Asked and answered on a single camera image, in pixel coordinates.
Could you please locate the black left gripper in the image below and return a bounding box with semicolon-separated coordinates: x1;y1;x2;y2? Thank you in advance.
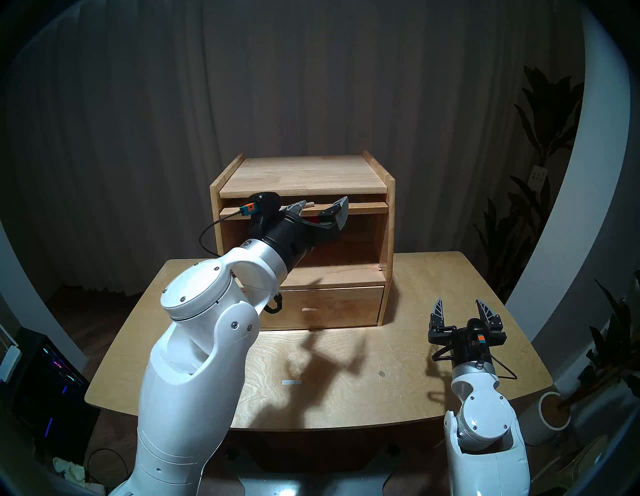
252;196;350;274

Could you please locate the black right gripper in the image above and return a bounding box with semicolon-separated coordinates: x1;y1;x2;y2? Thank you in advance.
428;298;507;367

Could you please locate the wooden flap door wavy window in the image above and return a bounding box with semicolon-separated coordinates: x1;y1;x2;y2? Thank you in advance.
220;201;390;217

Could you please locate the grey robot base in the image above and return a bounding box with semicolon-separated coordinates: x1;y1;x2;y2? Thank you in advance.
222;442;401;496

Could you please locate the wooden drawer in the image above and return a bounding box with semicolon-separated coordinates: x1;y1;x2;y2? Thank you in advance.
257;285;386;331

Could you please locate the wooden cabinet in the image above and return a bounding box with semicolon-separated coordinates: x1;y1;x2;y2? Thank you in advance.
210;150;397;332

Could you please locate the white plant pot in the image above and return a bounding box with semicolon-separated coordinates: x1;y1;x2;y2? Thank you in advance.
520;391;572;447

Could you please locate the grey curtain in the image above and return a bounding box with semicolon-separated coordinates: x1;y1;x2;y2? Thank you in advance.
10;0;586;301

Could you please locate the potted dark leafy plant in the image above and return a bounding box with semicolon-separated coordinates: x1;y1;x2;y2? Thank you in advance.
560;270;640;411

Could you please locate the tall dark leafy plant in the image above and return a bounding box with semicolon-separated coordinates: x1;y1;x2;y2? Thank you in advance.
472;65;586;303

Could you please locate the black computer case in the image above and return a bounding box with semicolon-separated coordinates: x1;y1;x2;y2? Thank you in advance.
10;327;101;451

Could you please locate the white box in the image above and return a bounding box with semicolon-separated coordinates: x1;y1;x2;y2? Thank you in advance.
0;345;22;384

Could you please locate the white crumpled cloth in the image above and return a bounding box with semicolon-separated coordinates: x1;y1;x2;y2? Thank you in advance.
54;457;87;484

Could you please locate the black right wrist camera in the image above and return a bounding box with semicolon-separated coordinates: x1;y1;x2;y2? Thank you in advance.
465;320;490;353

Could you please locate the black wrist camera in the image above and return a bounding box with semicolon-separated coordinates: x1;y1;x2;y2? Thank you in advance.
465;320;490;353
240;191;281;219

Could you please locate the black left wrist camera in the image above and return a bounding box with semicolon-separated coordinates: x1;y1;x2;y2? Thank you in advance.
240;191;281;219

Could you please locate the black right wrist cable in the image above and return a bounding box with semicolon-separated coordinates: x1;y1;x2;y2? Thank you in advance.
431;345;519;382

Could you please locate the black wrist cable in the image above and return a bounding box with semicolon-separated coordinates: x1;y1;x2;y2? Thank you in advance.
431;345;519;382
199;209;284;315

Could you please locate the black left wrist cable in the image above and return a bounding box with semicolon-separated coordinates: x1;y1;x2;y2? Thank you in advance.
199;209;284;315

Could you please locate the black floor cable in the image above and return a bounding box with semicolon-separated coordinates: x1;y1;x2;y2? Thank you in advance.
85;447;132;489

